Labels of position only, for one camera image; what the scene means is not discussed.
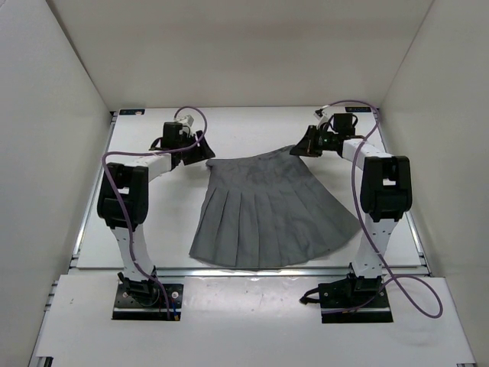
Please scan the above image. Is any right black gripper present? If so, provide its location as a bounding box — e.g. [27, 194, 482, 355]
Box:
[290, 126, 338, 158]

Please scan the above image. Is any grey pleated skirt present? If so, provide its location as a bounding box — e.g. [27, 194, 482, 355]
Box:
[189, 146, 360, 269]

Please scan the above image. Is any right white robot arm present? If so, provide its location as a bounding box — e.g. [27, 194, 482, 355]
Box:
[290, 109, 413, 313]

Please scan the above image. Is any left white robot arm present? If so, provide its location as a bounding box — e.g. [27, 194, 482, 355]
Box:
[97, 115, 215, 307]

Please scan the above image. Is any right blue corner label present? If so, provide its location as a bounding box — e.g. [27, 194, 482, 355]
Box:
[345, 106, 371, 114]

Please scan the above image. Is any blue corner label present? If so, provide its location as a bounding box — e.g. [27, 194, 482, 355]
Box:
[345, 106, 371, 114]
[118, 109, 145, 115]

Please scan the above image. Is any left blue corner label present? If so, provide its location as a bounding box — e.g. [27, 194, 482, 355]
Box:
[118, 109, 145, 115]

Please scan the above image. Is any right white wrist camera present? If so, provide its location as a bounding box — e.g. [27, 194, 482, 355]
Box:
[313, 105, 331, 132]

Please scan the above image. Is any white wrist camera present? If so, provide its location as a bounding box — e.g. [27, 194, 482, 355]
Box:
[313, 105, 331, 132]
[174, 115, 194, 135]

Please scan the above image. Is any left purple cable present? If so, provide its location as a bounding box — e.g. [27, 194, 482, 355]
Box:
[102, 106, 209, 320]

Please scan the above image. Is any purple cable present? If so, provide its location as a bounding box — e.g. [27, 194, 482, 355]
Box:
[102, 106, 209, 320]
[320, 99, 444, 318]

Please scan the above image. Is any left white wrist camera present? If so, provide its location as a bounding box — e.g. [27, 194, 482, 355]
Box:
[174, 115, 194, 135]

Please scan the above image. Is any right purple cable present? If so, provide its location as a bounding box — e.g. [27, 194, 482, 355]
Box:
[320, 99, 444, 318]

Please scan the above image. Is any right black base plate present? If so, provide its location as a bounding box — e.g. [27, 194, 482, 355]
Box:
[319, 279, 393, 324]

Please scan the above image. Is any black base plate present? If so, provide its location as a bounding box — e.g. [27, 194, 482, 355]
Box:
[112, 281, 184, 322]
[319, 279, 393, 324]

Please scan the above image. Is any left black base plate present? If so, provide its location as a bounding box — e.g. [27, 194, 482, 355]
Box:
[112, 281, 184, 322]

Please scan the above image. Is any aluminium front rail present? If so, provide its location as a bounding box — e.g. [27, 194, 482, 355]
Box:
[68, 266, 429, 278]

